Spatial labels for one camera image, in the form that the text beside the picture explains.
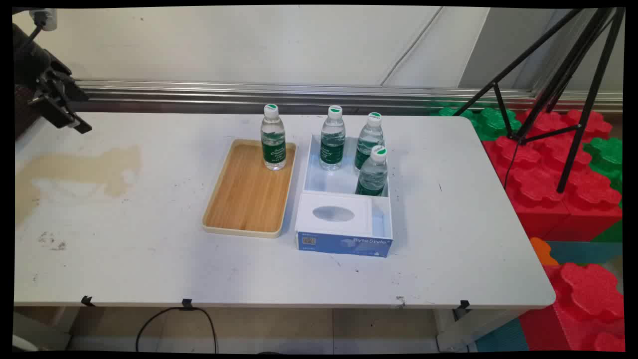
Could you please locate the large red foam block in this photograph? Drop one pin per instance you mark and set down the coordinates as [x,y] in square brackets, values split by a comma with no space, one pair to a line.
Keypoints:
[538,189]

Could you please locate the white table leg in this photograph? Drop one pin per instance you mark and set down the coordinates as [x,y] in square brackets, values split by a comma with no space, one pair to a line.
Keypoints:
[468,329]

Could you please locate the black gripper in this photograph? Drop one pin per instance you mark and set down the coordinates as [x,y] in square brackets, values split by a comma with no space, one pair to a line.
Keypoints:
[31,60]

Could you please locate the black tripod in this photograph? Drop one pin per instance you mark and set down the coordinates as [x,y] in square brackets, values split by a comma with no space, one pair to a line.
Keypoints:
[593,85]

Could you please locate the green foam block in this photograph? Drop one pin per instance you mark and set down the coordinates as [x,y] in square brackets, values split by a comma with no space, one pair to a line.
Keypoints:
[605,157]
[491,122]

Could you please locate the aluminium rail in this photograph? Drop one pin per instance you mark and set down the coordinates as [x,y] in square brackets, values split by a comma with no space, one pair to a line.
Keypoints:
[299,94]

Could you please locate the teal foam mat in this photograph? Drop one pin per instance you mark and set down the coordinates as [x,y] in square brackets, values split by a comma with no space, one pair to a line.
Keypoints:
[583,252]

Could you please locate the dark wicker basket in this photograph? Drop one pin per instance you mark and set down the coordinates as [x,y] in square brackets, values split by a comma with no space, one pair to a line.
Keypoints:
[22,114]

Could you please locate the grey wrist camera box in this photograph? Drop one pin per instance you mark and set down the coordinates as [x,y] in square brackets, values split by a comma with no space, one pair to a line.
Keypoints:
[45,19]

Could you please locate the blue white open cardboard box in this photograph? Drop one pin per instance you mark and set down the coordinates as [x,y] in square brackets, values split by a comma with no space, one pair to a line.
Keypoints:
[344,244]

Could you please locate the black tape piece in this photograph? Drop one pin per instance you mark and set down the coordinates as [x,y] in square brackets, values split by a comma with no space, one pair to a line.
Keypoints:
[87,301]
[187,304]
[464,305]

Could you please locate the white insert with oval window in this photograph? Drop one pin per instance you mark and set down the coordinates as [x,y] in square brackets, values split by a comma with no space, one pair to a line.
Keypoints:
[334,214]

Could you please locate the green label water bottle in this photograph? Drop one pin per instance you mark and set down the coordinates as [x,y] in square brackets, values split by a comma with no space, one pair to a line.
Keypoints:
[332,144]
[372,174]
[369,139]
[273,144]

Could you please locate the orange foam piece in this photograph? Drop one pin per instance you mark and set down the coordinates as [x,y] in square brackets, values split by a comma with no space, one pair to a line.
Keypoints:
[542,252]

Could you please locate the bamboo wooden tray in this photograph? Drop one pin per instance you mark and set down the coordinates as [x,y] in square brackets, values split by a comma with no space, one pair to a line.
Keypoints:
[246,199]

